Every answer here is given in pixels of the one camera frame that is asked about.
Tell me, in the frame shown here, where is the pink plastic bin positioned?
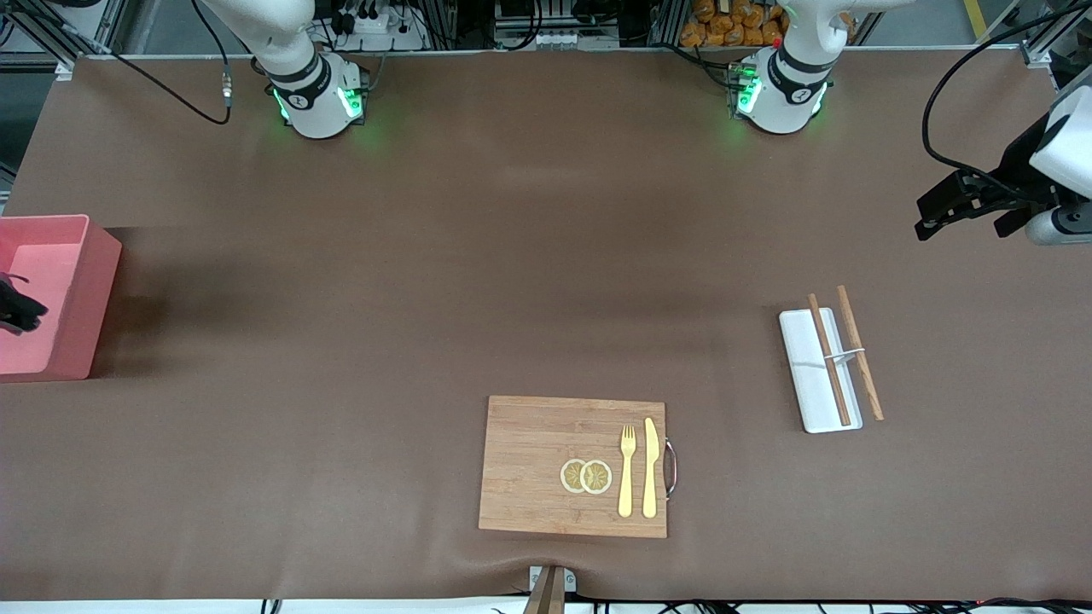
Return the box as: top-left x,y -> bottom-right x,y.
0,213 -> 123,382

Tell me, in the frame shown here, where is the brown wooden chopstick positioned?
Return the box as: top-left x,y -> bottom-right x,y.
807,293 -> 852,426
836,285 -> 886,421

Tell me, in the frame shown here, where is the white rectangular tray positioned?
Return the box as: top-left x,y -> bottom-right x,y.
778,307 -> 864,434

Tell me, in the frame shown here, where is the orange snack bags pile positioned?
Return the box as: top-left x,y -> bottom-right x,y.
680,0 -> 857,49

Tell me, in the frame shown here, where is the brown table cover mat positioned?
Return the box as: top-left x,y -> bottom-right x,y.
0,47 -> 1092,603

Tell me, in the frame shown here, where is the yellow knife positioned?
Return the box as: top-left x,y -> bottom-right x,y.
642,417 -> 660,519

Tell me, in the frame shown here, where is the yellow fork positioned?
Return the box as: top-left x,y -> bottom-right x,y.
618,425 -> 637,518

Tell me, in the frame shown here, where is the white power strip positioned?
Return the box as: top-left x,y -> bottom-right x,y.
340,7 -> 425,52

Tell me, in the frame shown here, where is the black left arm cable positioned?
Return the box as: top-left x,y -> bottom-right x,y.
921,4 -> 1092,206

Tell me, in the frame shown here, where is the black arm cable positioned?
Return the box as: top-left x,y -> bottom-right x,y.
921,4 -> 1092,206
47,0 -> 233,126

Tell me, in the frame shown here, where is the aluminium frame rail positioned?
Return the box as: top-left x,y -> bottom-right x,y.
973,0 -> 1092,69
0,0 -> 129,80

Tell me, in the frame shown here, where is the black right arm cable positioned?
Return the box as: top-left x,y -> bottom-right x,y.
47,0 -> 233,126

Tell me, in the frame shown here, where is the metal bracket with wooden post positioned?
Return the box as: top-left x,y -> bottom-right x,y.
522,565 -> 578,614

